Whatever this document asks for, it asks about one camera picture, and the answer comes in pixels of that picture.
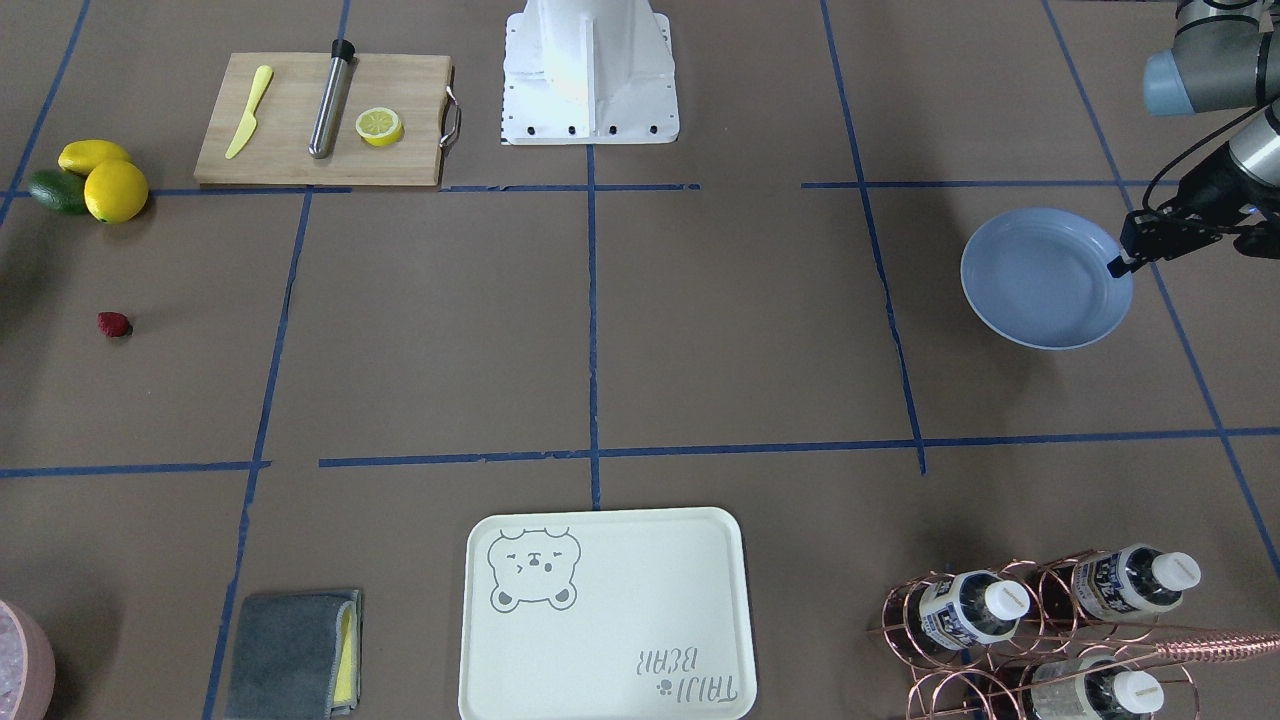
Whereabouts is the red strawberry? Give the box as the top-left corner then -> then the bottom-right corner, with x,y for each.
96,311 -> 133,338

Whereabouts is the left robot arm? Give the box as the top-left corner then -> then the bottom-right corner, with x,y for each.
1108,1 -> 1279,278

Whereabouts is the steel tube black cap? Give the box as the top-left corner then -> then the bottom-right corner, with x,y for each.
308,38 -> 355,160

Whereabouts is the bamboo cutting board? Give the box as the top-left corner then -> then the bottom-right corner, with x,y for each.
193,53 -> 454,188

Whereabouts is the green avocado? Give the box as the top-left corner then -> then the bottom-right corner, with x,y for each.
27,169 -> 90,217

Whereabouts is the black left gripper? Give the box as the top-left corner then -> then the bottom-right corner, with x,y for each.
1108,150 -> 1279,278

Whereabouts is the yellow lemon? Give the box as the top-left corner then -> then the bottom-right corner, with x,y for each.
58,138 -> 132,177
84,160 -> 150,224

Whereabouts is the bottle white cap lower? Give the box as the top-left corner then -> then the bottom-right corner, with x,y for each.
1024,655 -> 1166,719

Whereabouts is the copper twisted bar spoon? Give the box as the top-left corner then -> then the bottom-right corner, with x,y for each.
1153,632 -> 1279,664

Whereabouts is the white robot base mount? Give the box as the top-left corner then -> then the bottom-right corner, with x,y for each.
500,1 -> 681,146

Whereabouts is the light blue plate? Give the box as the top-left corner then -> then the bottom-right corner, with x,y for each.
959,208 -> 1134,351

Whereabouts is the cream bear tray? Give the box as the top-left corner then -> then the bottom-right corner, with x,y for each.
458,507 -> 758,719

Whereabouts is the bottle white cap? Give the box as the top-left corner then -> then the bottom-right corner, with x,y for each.
905,570 -> 1032,657
1024,655 -> 1166,719
1069,544 -> 1203,623

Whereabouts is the yellow plastic knife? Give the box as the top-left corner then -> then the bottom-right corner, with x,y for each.
224,64 -> 274,160

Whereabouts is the grey folded cloth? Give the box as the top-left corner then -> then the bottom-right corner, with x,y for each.
224,588 -> 364,719

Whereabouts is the half lemon slice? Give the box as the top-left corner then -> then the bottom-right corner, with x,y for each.
355,108 -> 404,149

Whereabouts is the copper wire bottle rack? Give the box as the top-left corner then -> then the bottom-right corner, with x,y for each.
865,550 -> 1204,719

